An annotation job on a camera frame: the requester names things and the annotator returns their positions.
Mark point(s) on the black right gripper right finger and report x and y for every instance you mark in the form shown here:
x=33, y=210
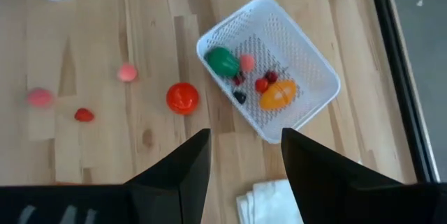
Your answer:
x=331, y=189

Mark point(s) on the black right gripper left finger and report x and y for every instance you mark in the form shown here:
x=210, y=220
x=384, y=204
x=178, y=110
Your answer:
x=157, y=196

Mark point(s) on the red toy tomato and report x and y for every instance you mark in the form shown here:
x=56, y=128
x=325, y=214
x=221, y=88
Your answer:
x=182, y=98

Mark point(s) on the orange toy fruit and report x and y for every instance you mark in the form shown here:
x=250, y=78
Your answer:
x=278, y=95

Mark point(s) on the red toy raspberry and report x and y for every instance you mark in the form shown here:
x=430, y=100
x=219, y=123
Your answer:
x=84, y=114

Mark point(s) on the bright red toy cherry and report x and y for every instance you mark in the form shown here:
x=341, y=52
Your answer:
x=261, y=85

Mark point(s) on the pink toy peach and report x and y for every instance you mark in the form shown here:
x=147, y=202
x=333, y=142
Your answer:
x=247, y=63
x=127, y=73
x=40, y=97

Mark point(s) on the dark red toy cherry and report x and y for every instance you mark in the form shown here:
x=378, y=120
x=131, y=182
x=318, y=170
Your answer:
x=238, y=79
x=271, y=76

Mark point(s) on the green toy pepper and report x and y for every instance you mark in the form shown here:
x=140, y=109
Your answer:
x=222, y=62

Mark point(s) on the white folded cloth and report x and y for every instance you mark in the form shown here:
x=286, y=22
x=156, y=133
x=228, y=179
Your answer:
x=272, y=203

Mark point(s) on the white perforated plastic basket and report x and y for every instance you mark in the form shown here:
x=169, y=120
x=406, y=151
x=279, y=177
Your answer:
x=300, y=42

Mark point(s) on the small white floor scrap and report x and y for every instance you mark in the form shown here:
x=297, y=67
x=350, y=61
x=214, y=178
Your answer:
x=419, y=3

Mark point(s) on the black metal table frame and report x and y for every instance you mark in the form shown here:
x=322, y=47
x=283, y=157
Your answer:
x=391, y=42

